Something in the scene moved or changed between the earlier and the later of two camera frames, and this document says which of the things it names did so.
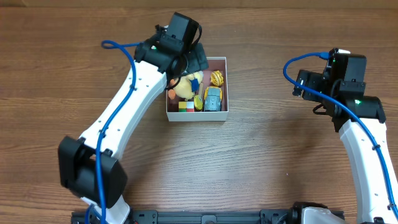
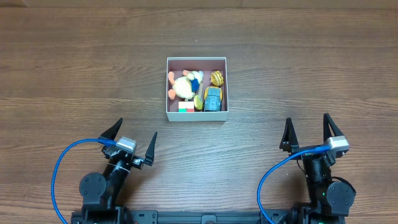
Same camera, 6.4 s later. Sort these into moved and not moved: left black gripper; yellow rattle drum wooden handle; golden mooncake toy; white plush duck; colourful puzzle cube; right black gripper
Moved: left black gripper; right black gripper
Not moved: yellow rattle drum wooden handle; colourful puzzle cube; white plush duck; golden mooncake toy
